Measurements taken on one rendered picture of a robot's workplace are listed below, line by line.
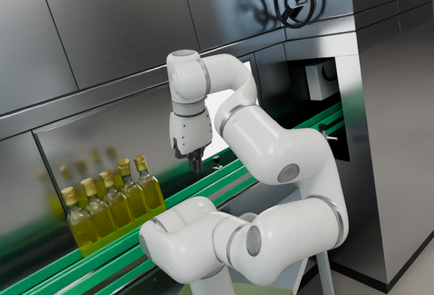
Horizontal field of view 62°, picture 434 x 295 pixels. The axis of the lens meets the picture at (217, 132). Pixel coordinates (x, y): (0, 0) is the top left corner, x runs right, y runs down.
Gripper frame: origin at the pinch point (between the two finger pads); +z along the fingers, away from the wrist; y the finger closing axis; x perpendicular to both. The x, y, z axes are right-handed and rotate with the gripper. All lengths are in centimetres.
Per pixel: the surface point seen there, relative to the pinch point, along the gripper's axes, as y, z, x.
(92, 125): 8.8, 0.8, -43.3
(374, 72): -100, 6, -6
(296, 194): -55, 47, -10
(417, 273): -115, 115, 25
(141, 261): 16.3, 29.7, -9.3
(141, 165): 2.5, 11.6, -26.4
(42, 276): 39, 31, -26
